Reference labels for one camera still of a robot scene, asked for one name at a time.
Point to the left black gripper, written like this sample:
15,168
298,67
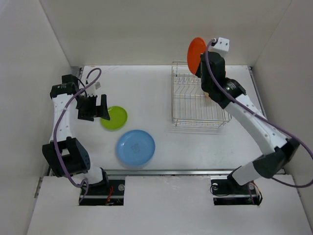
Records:
99,111

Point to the green plate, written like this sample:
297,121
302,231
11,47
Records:
118,117

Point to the metal wire dish rack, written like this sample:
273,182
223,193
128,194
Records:
191,106

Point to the orange plate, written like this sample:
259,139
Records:
195,49

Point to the blue plate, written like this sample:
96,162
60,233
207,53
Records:
135,148

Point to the tan beige plate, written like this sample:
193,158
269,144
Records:
207,94

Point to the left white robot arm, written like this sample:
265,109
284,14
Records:
64,153

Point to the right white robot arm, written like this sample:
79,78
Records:
277,150

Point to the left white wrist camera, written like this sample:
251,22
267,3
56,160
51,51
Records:
91,91

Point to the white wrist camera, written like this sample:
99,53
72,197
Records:
221,46
91,91

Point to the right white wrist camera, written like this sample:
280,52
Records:
221,46

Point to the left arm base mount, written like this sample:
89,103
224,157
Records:
112,195

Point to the aluminium table rail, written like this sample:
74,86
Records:
145,93

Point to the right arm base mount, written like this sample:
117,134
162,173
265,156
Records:
226,193

